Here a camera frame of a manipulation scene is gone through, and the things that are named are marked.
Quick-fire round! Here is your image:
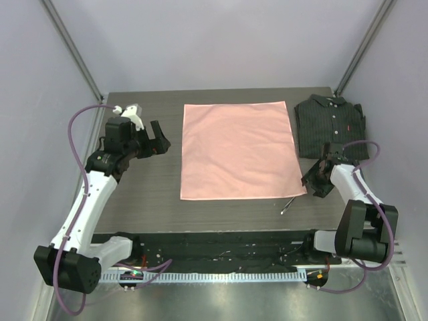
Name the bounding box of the silver metal fork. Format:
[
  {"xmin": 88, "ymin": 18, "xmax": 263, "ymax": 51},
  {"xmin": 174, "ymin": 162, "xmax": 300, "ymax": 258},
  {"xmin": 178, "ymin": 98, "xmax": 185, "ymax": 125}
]
[{"xmin": 280, "ymin": 197, "xmax": 296, "ymax": 215}]

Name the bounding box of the pink satin napkin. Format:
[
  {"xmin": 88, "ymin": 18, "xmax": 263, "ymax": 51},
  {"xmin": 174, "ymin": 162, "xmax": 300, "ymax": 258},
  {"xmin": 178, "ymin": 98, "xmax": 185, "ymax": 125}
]
[{"xmin": 180, "ymin": 101, "xmax": 307, "ymax": 201}]

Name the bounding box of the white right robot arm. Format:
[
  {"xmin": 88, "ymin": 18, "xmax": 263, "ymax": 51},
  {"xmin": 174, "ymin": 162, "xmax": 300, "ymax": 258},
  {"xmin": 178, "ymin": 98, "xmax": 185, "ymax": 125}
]
[{"xmin": 302, "ymin": 140, "xmax": 399, "ymax": 271}]

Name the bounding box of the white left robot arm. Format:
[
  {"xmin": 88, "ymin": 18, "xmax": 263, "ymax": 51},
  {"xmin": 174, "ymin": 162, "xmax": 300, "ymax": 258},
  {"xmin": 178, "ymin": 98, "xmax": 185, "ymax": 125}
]
[{"xmin": 33, "ymin": 116, "xmax": 171, "ymax": 294}]

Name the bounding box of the dark striped folded shirt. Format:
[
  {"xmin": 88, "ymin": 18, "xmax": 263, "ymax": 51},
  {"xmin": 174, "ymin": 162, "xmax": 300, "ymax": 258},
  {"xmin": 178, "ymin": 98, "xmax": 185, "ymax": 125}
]
[{"xmin": 294, "ymin": 94, "xmax": 366, "ymax": 159}]

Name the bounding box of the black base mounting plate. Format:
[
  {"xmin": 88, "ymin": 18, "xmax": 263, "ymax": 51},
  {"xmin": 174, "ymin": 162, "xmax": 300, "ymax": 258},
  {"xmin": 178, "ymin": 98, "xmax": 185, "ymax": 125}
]
[{"xmin": 90, "ymin": 229, "xmax": 342, "ymax": 272}]

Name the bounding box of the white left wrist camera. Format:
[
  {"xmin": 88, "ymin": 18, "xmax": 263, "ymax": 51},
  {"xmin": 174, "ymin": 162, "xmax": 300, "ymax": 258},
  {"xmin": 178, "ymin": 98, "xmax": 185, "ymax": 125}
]
[{"xmin": 113, "ymin": 104, "xmax": 145, "ymax": 131}]

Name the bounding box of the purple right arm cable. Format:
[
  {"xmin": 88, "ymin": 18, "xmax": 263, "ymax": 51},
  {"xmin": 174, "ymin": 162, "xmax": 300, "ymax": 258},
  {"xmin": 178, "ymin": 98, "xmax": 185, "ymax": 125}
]
[{"xmin": 306, "ymin": 140, "xmax": 392, "ymax": 296}]

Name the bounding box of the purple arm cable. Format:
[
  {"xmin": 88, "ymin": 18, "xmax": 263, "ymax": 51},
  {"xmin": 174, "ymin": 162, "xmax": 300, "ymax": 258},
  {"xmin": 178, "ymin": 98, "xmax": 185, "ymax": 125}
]
[
  {"xmin": 53, "ymin": 104, "xmax": 173, "ymax": 316},
  {"xmin": 306, "ymin": 140, "xmax": 392, "ymax": 296}
]

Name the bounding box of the white slotted cable duct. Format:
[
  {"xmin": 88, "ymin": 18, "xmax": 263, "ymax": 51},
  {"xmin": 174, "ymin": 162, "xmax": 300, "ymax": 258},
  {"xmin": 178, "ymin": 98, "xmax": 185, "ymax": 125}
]
[{"xmin": 99, "ymin": 269, "xmax": 307, "ymax": 284}]

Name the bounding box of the left aluminium frame post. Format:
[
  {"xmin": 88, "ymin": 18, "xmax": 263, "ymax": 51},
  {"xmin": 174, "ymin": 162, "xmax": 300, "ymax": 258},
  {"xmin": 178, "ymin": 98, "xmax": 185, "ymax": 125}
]
[{"xmin": 39, "ymin": 0, "xmax": 107, "ymax": 103}]

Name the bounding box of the aluminium frame post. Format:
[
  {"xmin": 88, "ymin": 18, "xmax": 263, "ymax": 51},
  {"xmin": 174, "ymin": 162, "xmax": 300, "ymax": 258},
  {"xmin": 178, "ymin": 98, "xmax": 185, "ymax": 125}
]
[
  {"xmin": 39, "ymin": 0, "xmax": 107, "ymax": 103},
  {"xmin": 333, "ymin": 0, "xmax": 397, "ymax": 97}
]

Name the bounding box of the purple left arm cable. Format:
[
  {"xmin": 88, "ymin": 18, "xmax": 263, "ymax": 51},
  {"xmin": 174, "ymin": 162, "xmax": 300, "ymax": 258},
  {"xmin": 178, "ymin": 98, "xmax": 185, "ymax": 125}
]
[{"xmin": 53, "ymin": 104, "xmax": 173, "ymax": 316}]

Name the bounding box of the right aluminium frame post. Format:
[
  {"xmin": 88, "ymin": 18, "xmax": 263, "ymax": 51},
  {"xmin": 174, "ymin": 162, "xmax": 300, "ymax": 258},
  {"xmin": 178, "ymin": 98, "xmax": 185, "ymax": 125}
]
[{"xmin": 333, "ymin": 0, "xmax": 397, "ymax": 97}]

